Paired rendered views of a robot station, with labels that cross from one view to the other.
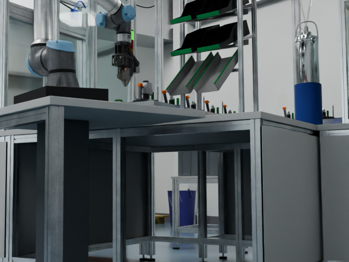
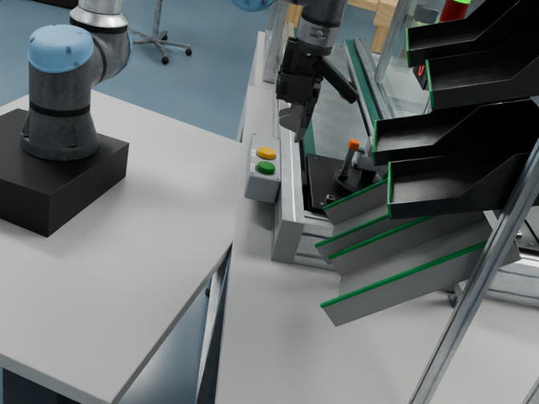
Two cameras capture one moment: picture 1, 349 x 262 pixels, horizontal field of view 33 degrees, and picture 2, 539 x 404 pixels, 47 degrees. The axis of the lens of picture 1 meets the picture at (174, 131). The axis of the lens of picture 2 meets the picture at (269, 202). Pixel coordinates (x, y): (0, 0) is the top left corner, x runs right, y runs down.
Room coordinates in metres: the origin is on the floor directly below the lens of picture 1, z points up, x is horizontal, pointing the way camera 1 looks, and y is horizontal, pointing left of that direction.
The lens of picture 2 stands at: (2.11, -0.68, 1.59)
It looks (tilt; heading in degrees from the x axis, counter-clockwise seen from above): 31 degrees down; 52
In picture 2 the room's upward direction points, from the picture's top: 14 degrees clockwise
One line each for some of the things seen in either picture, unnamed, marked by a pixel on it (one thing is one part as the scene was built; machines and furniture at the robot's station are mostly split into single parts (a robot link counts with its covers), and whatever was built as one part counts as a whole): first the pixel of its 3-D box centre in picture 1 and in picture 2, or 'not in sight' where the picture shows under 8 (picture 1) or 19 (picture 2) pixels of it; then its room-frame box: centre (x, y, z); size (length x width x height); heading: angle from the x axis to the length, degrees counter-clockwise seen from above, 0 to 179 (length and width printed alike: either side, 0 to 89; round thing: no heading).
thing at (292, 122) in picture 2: (125, 76); (292, 123); (2.84, 0.24, 1.09); 0.06 x 0.03 x 0.09; 149
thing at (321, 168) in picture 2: not in sight; (362, 191); (3.00, 0.15, 0.96); 0.24 x 0.24 x 0.02; 59
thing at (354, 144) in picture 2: (141, 90); (353, 157); (2.97, 0.17, 1.04); 0.04 x 0.02 x 0.08; 149
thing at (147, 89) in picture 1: (146, 88); (380, 153); (3.01, 0.14, 1.06); 0.08 x 0.04 x 0.07; 149
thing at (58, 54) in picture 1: (59, 55); (62, 65); (2.45, 0.48, 1.11); 0.13 x 0.12 x 0.14; 43
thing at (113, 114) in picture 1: (73, 118); (78, 192); (2.48, 0.43, 0.84); 0.90 x 0.70 x 0.03; 40
